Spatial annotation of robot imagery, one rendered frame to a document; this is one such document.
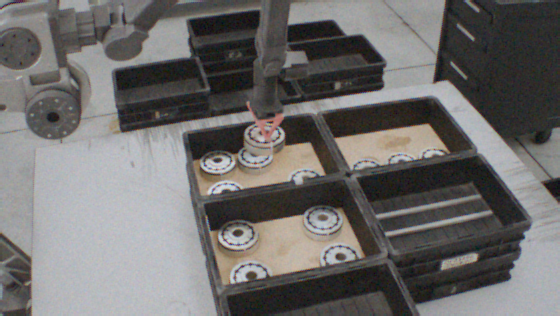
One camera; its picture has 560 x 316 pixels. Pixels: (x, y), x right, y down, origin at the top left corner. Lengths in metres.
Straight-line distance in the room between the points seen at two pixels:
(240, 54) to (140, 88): 0.52
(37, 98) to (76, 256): 0.50
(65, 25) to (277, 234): 0.77
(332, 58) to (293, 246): 1.60
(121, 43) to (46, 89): 0.40
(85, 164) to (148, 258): 0.50
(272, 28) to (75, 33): 0.41
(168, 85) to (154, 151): 0.79
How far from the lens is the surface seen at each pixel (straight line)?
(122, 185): 2.01
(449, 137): 1.93
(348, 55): 3.07
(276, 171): 1.80
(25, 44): 1.23
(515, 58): 3.03
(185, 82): 2.88
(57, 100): 1.56
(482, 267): 1.65
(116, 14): 1.25
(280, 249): 1.58
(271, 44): 1.36
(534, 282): 1.81
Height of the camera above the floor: 1.99
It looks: 39 degrees down
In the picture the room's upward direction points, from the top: straight up
